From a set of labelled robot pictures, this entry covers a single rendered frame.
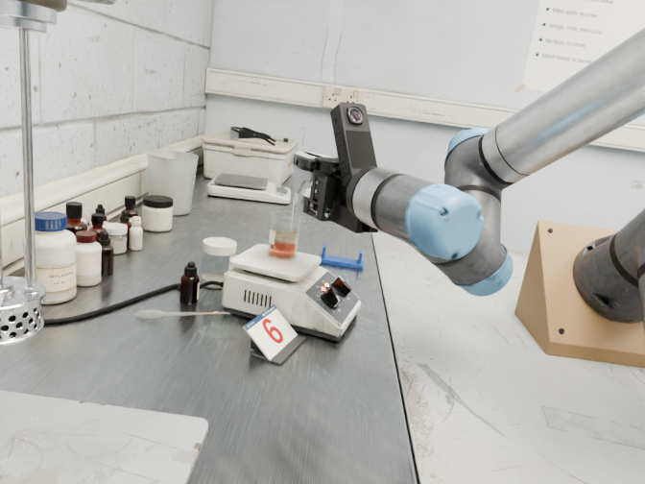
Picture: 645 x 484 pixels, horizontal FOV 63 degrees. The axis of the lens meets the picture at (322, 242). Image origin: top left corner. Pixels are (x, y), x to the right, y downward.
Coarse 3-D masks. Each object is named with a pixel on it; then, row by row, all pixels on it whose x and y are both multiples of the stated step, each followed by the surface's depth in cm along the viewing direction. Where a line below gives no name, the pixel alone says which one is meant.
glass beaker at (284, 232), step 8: (272, 208) 85; (272, 216) 84; (280, 216) 87; (288, 216) 88; (296, 216) 87; (272, 224) 84; (280, 224) 83; (288, 224) 83; (296, 224) 84; (272, 232) 84; (280, 232) 83; (288, 232) 84; (296, 232) 84; (272, 240) 85; (280, 240) 84; (288, 240) 84; (296, 240) 85; (272, 248) 85; (280, 248) 84; (288, 248) 84; (296, 248) 85; (272, 256) 85; (280, 256) 85; (288, 256) 85; (296, 256) 86
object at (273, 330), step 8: (272, 312) 78; (264, 320) 75; (272, 320) 76; (280, 320) 78; (256, 328) 73; (264, 328) 74; (272, 328) 75; (280, 328) 77; (288, 328) 78; (256, 336) 72; (264, 336) 73; (272, 336) 74; (280, 336) 76; (288, 336) 77; (264, 344) 72; (272, 344) 73; (280, 344) 74
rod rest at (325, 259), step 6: (324, 246) 115; (324, 252) 113; (360, 252) 114; (324, 258) 114; (330, 258) 114; (336, 258) 115; (342, 258) 115; (348, 258) 116; (360, 258) 113; (330, 264) 113; (336, 264) 113; (342, 264) 113; (348, 264) 113; (354, 264) 113; (360, 264) 113
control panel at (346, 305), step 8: (328, 272) 89; (320, 280) 85; (328, 280) 87; (312, 288) 81; (320, 288) 83; (328, 288) 85; (312, 296) 79; (320, 296) 81; (352, 296) 88; (320, 304) 79; (344, 304) 84; (352, 304) 85; (328, 312) 79; (336, 312) 80; (344, 312) 82; (336, 320) 78; (344, 320) 80
